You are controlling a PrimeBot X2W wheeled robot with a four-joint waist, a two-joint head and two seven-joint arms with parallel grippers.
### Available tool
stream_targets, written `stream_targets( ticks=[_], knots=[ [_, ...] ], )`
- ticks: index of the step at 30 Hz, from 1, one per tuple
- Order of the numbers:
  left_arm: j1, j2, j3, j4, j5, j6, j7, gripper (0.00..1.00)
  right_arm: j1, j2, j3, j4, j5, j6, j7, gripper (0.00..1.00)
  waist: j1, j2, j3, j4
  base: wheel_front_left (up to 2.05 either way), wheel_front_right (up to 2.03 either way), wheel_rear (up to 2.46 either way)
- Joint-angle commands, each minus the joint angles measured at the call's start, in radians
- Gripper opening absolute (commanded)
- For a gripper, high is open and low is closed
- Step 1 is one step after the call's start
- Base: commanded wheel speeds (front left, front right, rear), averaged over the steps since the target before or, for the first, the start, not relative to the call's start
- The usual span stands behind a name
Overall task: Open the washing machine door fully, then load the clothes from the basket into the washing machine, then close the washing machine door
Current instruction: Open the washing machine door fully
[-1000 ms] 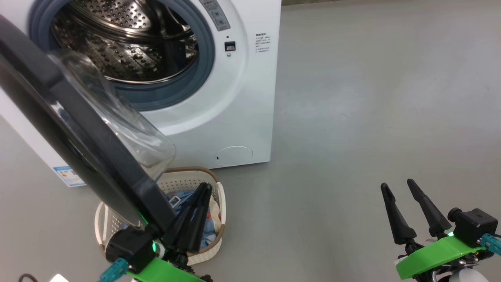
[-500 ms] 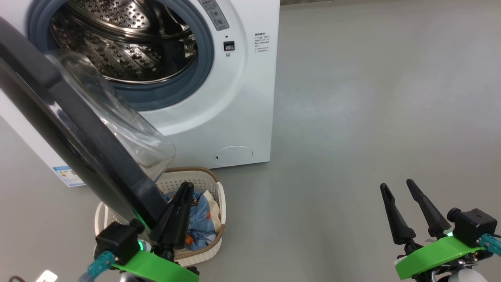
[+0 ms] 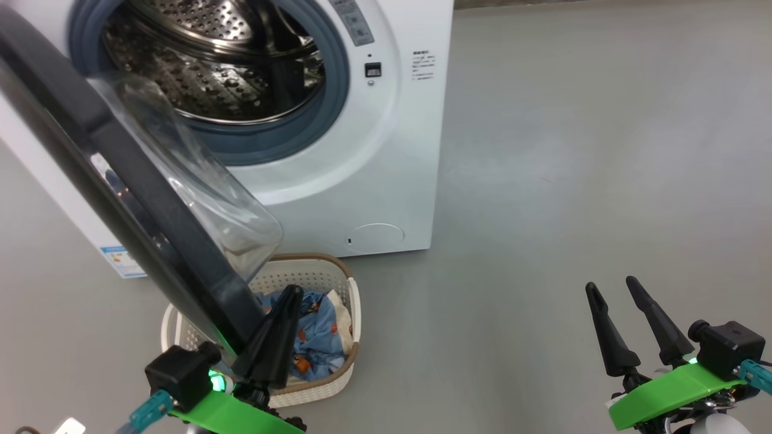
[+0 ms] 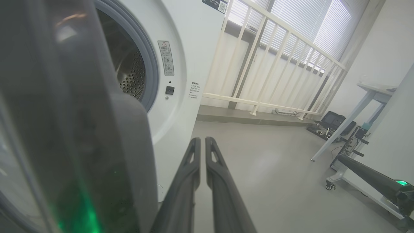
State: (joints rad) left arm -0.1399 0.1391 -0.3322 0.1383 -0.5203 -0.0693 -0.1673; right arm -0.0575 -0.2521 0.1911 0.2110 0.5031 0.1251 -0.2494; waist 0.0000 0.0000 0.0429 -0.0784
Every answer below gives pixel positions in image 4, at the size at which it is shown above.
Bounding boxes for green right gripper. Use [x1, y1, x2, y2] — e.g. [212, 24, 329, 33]
[336, 154, 414, 224]

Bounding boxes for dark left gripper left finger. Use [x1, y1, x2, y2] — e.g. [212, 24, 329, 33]
[150, 137, 202, 233]

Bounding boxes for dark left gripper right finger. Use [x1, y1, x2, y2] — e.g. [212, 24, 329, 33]
[205, 136, 258, 233]

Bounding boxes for washing machine glass door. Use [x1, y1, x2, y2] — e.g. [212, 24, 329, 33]
[0, 0, 159, 233]

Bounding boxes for black case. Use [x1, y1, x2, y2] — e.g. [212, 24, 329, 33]
[306, 111, 357, 143]

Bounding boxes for stainless steel washing machine drum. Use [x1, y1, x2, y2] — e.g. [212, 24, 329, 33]
[96, 9, 147, 101]

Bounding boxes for white front-load washing machine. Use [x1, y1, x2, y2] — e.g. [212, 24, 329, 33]
[94, 0, 229, 203]

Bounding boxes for metal equipment rack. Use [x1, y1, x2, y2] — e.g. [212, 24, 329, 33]
[329, 125, 371, 169]

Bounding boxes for white slanted-leg table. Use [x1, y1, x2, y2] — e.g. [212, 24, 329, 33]
[310, 82, 398, 162]

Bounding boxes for white slatted railing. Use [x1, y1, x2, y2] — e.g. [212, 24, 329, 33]
[202, 0, 347, 121]

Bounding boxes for white power strip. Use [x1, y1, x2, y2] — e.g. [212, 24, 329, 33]
[271, 108, 298, 117]

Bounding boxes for grey warning sticker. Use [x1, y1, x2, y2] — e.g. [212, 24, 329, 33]
[158, 40, 175, 76]

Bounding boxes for white window blinds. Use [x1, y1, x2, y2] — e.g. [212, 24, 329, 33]
[227, 0, 370, 70]

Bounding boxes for black QR code sticker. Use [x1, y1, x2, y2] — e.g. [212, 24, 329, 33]
[202, 0, 229, 14]

